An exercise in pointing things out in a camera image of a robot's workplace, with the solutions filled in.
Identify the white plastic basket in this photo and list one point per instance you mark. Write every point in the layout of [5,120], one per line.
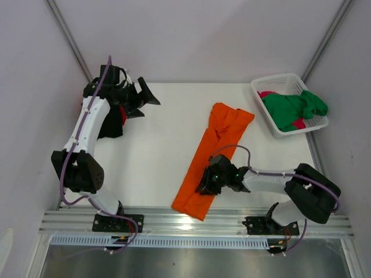
[284,84]

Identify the white slotted cable duct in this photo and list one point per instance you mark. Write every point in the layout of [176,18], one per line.
[162,241]

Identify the aluminium mounting rail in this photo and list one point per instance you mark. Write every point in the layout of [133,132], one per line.
[162,221]

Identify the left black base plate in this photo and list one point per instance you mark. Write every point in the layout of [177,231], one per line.
[105,223]

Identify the red folded t shirt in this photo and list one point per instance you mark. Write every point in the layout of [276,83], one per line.
[123,113]

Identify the green t shirt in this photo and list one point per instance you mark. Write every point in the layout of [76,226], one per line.
[313,105]

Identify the pink t shirt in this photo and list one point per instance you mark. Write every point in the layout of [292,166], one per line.
[286,111]

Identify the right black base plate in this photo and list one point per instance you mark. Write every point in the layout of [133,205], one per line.
[257,225]

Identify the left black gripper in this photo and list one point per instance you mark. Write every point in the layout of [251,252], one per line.
[137,102]

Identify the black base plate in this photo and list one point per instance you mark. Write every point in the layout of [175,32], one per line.
[105,223]
[257,225]

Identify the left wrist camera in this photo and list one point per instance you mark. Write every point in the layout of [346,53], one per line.
[129,75]

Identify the black folded t shirt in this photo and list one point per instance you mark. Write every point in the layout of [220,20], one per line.
[112,125]

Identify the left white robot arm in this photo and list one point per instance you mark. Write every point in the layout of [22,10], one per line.
[80,174]

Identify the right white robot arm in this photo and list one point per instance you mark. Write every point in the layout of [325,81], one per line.
[311,195]

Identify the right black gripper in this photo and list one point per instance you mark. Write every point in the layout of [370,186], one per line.
[208,179]

